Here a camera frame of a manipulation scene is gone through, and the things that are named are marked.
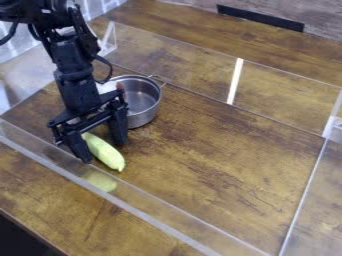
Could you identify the black bar on table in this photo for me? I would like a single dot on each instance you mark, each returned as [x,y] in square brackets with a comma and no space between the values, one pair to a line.
[261,18]

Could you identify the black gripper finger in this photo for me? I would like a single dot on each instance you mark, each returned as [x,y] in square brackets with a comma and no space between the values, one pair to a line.
[78,146]
[118,125]

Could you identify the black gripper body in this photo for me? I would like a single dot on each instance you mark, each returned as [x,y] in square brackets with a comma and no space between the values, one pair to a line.
[70,121]

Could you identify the small steel pot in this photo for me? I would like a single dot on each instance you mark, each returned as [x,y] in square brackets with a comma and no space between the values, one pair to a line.
[143,96]

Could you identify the red white toy mushroom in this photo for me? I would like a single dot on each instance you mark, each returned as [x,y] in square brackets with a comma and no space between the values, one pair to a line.
[108,87]

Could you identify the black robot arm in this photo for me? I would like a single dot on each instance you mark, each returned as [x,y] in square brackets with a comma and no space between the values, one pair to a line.
[56,24]

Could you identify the clear acrylic bracket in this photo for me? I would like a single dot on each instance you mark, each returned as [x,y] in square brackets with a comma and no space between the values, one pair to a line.
[108,44]

